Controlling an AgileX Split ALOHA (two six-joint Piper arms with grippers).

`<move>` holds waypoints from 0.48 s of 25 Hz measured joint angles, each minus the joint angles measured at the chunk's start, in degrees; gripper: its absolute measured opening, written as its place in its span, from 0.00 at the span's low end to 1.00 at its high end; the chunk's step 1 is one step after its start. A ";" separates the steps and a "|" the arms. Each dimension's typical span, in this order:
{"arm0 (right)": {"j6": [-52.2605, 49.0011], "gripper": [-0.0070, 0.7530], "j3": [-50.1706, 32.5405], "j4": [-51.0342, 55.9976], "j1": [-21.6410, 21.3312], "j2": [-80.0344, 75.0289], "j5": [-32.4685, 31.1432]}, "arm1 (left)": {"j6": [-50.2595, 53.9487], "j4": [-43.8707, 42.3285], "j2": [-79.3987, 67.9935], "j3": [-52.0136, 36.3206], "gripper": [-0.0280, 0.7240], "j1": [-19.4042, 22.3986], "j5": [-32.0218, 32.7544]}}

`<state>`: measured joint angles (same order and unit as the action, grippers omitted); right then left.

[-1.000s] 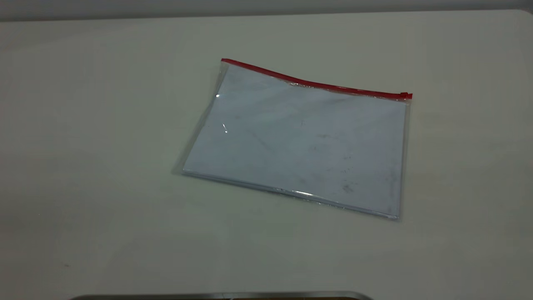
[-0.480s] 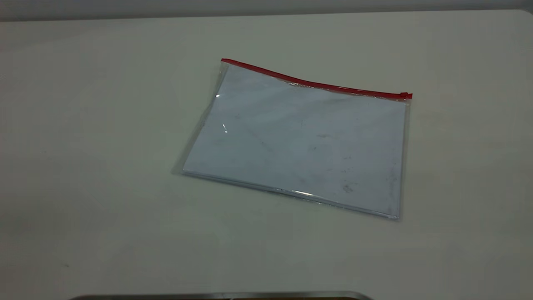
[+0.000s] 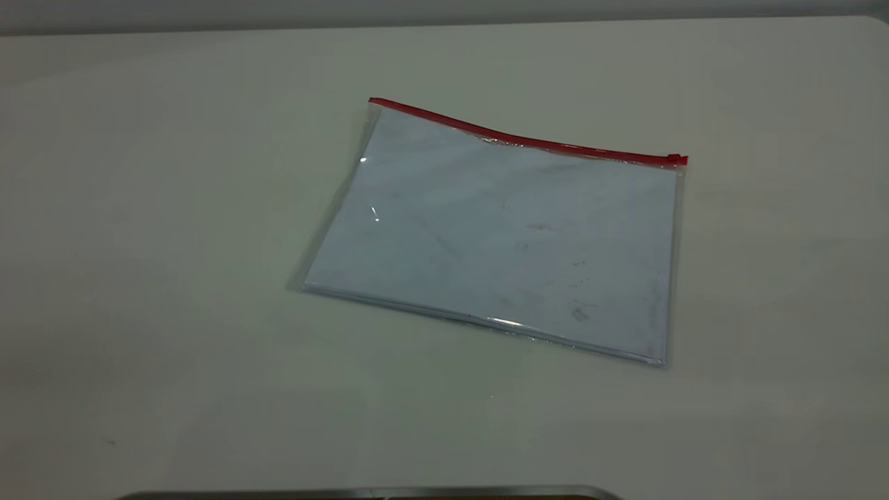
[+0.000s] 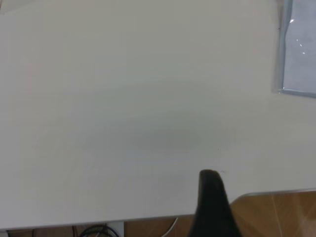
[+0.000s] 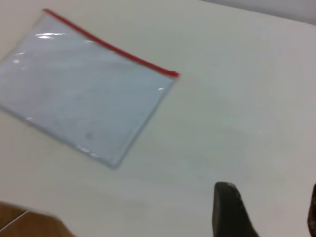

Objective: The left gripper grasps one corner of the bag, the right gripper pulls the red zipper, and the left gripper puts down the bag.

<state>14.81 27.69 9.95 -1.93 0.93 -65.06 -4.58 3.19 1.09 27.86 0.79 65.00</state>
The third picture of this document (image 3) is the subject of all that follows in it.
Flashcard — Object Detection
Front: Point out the clear plastic zipper bag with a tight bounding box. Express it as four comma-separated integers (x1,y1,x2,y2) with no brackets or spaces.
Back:
286,97,690,367

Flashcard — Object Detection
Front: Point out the grey metal edge bar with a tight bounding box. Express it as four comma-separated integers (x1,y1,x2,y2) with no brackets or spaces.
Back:
115,485,622,500

